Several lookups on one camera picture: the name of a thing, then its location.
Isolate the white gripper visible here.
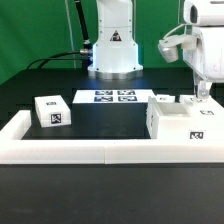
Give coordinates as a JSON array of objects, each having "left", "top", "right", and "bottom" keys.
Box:
[{"left": 183, "top": 26, "right": 224, "bottom": 101}]

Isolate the white cabinet door panel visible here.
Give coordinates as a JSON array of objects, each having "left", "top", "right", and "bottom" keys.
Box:
[
  {"left": 155, "top": 94, "right": 175, "bottom": 103},
  {"left": 179, "top": 95, "right": 224, "bottom": 116}
]

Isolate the white cabinet body box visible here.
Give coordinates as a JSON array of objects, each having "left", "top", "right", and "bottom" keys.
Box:
[{"left": 146, "top": 97, "right": 224, "bottom": 142}]

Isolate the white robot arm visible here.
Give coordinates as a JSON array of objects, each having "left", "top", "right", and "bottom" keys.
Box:
[{"left": 88, "top": 0, "right": 224, "bottom": 100}]

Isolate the white cabinet top block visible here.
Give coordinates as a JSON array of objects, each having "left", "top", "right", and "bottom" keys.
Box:
[{"left": 34, "top": 95, "right": 71, "bottom": 128}]

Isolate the white base marker plate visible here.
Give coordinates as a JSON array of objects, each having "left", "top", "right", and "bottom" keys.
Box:
[{"left": 73, "top": 89, "right": 154, "bottom": 104}]

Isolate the white U-shaped obstacle fence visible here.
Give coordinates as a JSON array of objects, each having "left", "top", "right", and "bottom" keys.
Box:
[{"left": 0, "top": 110, "right": 224, "bottom": 164}]

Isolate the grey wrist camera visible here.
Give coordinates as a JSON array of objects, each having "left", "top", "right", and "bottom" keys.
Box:
[{"left": 158, "top": 34, "right": 197, "bottom": 63}]

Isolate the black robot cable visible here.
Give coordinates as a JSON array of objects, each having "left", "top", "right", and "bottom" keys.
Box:
[{"left": 25, "top": 0, "right": 94, "bottom": 70}]

